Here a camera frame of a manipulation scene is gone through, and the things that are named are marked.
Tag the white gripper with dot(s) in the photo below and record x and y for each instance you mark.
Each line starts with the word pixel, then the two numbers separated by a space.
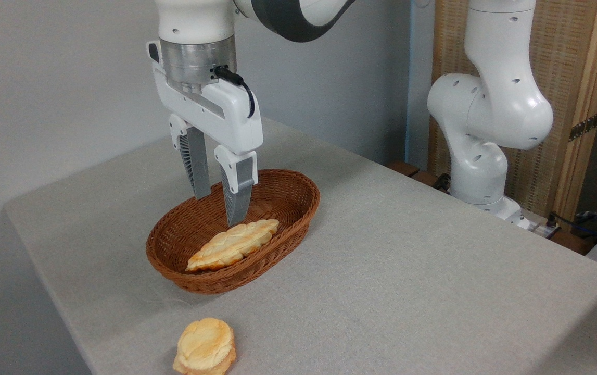
pixel 225 112

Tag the long braided bread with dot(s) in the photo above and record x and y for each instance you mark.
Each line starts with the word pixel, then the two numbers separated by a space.
pixel 230 245

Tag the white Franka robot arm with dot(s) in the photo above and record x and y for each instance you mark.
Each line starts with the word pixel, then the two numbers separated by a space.
pixel 491 114

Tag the round bread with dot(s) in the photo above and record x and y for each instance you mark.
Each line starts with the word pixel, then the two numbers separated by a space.
pixel 204 346

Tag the brown wicker basket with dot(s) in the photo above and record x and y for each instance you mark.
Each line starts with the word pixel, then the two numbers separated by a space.
pixel 277 192

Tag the grey tablecloth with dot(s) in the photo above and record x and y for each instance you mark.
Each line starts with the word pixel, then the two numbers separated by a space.
pixel 407 286

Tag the black plug at base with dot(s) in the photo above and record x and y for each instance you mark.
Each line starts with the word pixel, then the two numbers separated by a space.
pixel 442 181

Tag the wooden bamboo folding screen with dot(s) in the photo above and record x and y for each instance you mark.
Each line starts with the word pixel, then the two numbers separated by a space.
pixel 563 62

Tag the metal screen hinge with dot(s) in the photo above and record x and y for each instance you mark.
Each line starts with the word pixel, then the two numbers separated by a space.
pixel 584 126

